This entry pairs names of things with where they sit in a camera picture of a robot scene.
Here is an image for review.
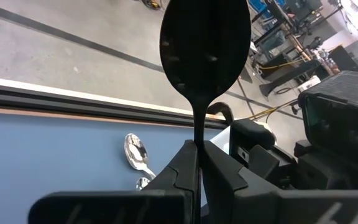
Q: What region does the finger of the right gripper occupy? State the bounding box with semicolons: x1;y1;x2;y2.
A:
229;118;276;166
249;145;298;189

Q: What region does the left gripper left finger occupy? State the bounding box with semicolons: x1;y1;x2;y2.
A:
28;139;201;224

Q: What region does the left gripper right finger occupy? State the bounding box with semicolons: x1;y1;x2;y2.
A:
202;140;358;224

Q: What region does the teal handled spoon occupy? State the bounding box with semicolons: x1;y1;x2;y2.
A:
135;176;152;191
124;133;157;180

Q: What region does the black metal spoon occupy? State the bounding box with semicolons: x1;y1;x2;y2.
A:
159;0;252;149

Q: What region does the black table clamp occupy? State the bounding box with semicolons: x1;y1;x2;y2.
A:
206;101;235;124

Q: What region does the tan floor cable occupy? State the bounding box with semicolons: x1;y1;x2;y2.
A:
247;98;300;121

